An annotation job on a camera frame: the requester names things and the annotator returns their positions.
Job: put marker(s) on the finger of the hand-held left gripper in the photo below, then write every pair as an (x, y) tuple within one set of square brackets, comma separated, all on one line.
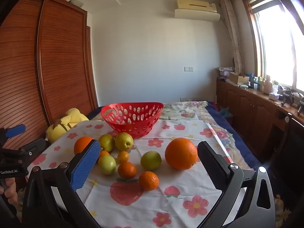
[(16, 129), (33, 148)]

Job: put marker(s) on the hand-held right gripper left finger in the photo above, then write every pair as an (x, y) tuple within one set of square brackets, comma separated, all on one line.
[(85, 166)]

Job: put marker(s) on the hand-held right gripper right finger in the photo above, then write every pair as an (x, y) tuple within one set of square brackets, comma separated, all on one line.
[(213, 168)]

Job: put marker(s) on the large orange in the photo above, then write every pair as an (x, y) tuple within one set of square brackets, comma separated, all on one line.
[(181, 153), (80, 144)]

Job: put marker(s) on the green jujube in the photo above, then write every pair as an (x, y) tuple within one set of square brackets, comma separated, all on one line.
[(150, 160), (107, 164)]

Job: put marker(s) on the small tangerine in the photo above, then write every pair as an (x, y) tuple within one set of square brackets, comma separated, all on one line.
[(123, 156), (149, 180), (127, 170), (104, 153)]

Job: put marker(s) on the yellow-green pear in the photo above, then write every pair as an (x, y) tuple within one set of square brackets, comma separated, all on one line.
[(106, 142), (124, 141)]

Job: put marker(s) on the red perforated plastic basket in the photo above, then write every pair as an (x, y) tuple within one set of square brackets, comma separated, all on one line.
[(131, 121)]

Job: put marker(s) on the person's left hand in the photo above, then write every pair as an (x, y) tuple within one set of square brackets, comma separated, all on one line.
[(8, 191)]

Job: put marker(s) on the yellow plush toy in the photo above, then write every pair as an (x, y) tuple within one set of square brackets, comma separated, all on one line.
[(59, 128)]

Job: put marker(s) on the white strawberry flower print cloth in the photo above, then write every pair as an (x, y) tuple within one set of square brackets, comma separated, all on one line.
[(171, 201)]

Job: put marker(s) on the teal cloth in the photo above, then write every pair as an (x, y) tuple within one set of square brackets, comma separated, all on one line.
[(225, 112)]

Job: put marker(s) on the floral bedsheet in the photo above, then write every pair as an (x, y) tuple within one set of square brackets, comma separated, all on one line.
[(182, 111)]

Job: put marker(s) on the wooden side cabinet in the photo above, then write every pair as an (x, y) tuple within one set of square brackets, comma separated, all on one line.
[(249, 109)]

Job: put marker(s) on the wooden slatted wardrobe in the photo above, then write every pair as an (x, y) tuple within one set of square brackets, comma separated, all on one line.
[(47, 64)]

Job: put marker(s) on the open cardboard box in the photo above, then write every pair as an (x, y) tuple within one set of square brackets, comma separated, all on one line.
[(237, 78)]

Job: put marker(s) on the small white box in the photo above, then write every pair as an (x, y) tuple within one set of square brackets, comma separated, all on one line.
[(273, 96)]

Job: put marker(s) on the pile of folded cloths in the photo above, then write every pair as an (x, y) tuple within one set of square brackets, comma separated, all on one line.
[(223, 73)]

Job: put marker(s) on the dark bottle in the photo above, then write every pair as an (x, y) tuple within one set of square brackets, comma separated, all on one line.
[(251, 80)]

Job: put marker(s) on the pale pink bottle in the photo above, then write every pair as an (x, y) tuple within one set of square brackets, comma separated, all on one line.
[(268, 85)]

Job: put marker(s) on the small black tripod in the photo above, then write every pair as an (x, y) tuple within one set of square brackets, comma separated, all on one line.
[(287, 97), (301, 105)]

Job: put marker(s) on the patterned beige curtain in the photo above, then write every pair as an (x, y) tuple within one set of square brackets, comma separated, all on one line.
[(234, 33)]

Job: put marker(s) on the white box on wardrobe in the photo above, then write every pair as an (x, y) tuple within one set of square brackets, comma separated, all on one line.
[(77, 2)]

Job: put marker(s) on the window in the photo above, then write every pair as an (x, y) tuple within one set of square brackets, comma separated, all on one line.
[(277, 42)]

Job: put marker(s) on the white wall switch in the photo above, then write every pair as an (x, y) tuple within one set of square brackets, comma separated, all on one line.
[(188, 68)]

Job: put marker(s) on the white wall air conditioner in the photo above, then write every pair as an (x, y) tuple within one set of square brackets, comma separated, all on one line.
[(197, 10)]

